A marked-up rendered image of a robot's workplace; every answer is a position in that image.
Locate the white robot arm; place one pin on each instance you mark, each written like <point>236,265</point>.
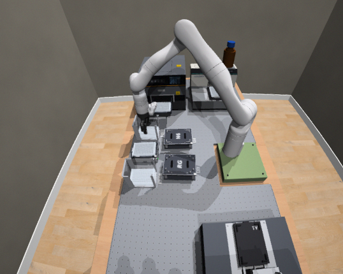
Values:
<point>187,36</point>

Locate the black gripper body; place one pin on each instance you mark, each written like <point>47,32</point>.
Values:
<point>143,116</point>

